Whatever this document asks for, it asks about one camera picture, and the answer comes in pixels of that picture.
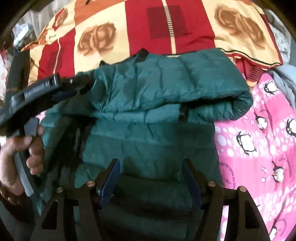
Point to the red yellow rose blanket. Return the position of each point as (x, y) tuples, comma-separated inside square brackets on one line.
[(85, 33)]

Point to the person's left hand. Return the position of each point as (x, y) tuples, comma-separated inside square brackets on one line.
[(12, 189)]

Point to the pink penguin quilt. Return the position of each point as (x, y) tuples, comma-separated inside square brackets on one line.
[(258, 151)]

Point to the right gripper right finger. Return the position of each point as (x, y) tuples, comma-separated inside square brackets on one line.
[(244, 219)]

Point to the grey cloth on bed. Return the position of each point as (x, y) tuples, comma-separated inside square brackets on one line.
[(284, 77)]

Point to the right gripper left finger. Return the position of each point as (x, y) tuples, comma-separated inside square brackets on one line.
[(73, 214)]

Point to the beige curtain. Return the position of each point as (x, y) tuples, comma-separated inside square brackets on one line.
[(29, 27)]

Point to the green quilted puffer jacket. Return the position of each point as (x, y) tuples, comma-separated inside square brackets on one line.
[(150, 112)]

